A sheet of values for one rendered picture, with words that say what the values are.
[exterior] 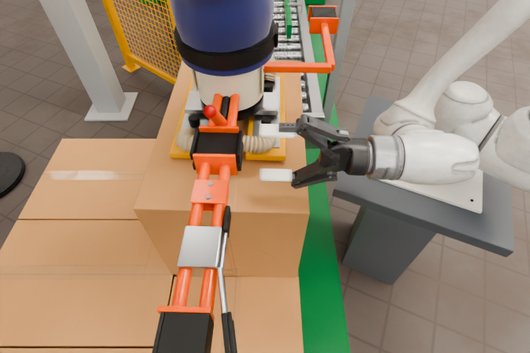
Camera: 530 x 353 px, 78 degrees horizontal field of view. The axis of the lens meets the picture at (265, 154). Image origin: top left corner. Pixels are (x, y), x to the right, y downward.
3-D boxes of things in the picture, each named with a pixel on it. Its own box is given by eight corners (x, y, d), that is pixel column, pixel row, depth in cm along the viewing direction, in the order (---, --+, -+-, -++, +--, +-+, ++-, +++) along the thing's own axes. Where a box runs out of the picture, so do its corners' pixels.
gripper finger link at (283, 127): (306, 133, 60) (307, 120, 57) (278, 132, 60) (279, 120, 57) (305, 127, 61) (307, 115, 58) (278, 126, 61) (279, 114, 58)
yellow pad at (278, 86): (252, 78, 104) (252, 64, 100) (284, 78, 104) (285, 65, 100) (245, 160, 82) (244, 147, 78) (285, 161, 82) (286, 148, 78)
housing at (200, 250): (188, 237, 57) (183, 224, 54) (226, 238, 57) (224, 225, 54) (180, 276, 53) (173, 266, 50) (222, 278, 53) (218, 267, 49)
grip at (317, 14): (307, 20, 107) (308, 5, 103) (334, 20, 107) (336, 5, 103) (308, 33, 101) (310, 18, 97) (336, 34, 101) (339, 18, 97)
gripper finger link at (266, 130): (296, 138, 60) (296, 135, 59) (259, 137, 60) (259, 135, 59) (296, 127, 62) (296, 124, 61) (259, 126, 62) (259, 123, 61)
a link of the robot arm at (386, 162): (393, 189, 66) (363, 188, 66) (383, 154, 72) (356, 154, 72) (408, 160, 59) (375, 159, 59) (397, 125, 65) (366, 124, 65)
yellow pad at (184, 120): (193, 76, 104) (190, 63, 100) (224, 77, 104) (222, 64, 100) (169, 158, 82) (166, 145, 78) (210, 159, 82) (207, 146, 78)
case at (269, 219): (200, 137, 143) (183, 57, 113) (292, 139, 142) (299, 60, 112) (170, 274, 104) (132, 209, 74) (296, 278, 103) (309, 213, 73)
